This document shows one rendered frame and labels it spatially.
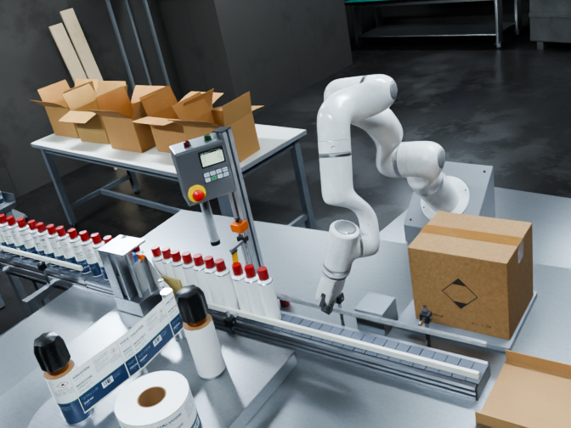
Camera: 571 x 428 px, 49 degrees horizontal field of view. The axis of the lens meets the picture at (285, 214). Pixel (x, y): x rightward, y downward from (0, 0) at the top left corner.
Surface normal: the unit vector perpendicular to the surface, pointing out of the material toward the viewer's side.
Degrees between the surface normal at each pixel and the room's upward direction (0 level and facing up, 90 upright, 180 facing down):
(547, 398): 0
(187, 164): 90
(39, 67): 90
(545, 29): 90
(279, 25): 90
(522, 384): 0
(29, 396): 0
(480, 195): 41
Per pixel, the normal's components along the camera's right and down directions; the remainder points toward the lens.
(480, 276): -0.56, 0.47
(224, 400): -0.18, -0.88
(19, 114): 0.74, 0.17
